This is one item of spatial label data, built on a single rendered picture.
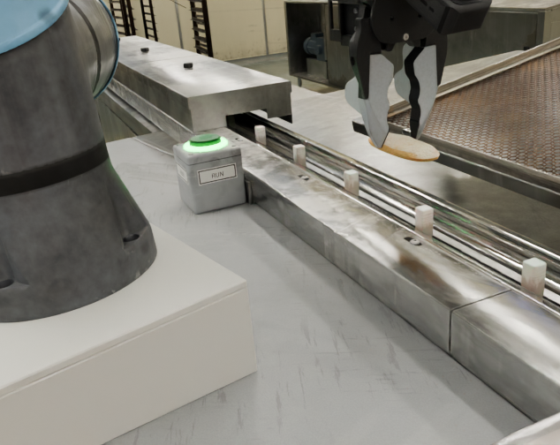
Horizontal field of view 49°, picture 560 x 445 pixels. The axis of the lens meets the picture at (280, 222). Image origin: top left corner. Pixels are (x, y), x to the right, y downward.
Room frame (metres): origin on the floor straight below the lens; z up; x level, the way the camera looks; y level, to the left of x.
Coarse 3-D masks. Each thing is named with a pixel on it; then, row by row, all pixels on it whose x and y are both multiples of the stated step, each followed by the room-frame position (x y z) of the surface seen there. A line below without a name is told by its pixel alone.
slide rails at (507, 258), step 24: (240, 120) 1.08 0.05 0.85; (288, 144) 0.89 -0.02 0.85; (336, 168) 0.76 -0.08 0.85; (384, 192) 0.65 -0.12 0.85; (432, 240) 0.52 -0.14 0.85; (456, 240) 0.52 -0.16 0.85; (480, 240) 0.51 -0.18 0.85; (480, 264) 0.46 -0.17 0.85; (504, 264) 0.46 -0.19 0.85; (552, 288) 0.41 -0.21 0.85
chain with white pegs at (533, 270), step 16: (256, 128) 0.93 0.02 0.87; (304, 160) 0.80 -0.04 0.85; (352, 176) 0.67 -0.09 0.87; (352, 192) 0.67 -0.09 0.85; (384, 208) 0.63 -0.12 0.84; (416, 208) 0.55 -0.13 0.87; (432, 208) 0.55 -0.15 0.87; (416, 224) 0.55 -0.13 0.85; (432, 224) 0.55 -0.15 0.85; (496, 272) 0.46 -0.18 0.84; (528, 272) 0.42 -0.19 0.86; (544, 272) 0.42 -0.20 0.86; (528, 288) 0.42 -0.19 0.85
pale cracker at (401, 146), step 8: (392, 136) 0.60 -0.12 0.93; (400, 136) 0.59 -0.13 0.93; (408, 136) 0.59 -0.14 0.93; (384, 144) 0.58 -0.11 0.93; (392, 144) 0.57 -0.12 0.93; (400, 144) 0.57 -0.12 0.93; (408, 144) 0.57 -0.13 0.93; (416, 144) 0.56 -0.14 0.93; (424, 144) 0.56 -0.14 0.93; (392, 152) 0.57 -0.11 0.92; (400, 152) 0.56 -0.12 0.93; (408, 152) 0.55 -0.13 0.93; (416, 152) 0.54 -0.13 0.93; (424, 152) 0.54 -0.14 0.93; (432, 152) 0.54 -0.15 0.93; (416, 160) 0.54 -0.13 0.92; (424, 160) 0.54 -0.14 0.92; (432, 160) 0.54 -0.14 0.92
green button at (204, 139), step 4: (196, 136) 0.77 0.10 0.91; (200, 136) 0.77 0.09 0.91; (204, 136) 0.76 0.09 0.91; (208, 136) 0.76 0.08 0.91; (212, 136) 0.76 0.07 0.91; (216, 136) 0.76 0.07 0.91; (192, 140) 0.75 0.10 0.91; (196, 140) 0.74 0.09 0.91; (200, 140) 0.74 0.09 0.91; (204, 140) 0.74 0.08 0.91; (208, 140) 0.74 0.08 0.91; (212, 140) 0.74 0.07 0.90; (216, 140) 0.74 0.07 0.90; (220, 140) 0.75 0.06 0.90; (192, 144) 0.74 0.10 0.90; (196, 144) 0.74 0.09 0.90; (200, 144) 0.74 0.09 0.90; (204, 144) 0.74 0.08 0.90; (208, 144) 0.74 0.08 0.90; (212, 144) 0.74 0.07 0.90
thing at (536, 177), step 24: (552, 48) 0.94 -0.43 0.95; (480, 72) 0.90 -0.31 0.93; (504, 72) 0.90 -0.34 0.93; (528, 72) 0.87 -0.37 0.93; (456, 96) 0.84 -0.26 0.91; (480, 96) 0.82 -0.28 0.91; (504, 96) 0.80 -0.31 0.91; (528, 96) 0.77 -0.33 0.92; (408, 120) 0.80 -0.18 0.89; (432, 120) 0.78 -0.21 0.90; (456, 120) 0.75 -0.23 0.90; (504, 120) 0.72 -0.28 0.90; (528, 120) 0.70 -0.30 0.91; (552, 120) 0.68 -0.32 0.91; (432, 144) 0.69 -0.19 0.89; (456, 144) 0.65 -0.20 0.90; (480, 144) 0.66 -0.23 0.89; (504, 144) 0.65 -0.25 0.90; (552, 144) 0.62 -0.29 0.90; (504, 168) 0.58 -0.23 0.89; (528, 168) 0.55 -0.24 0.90; (552, 168) 0.56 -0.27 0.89
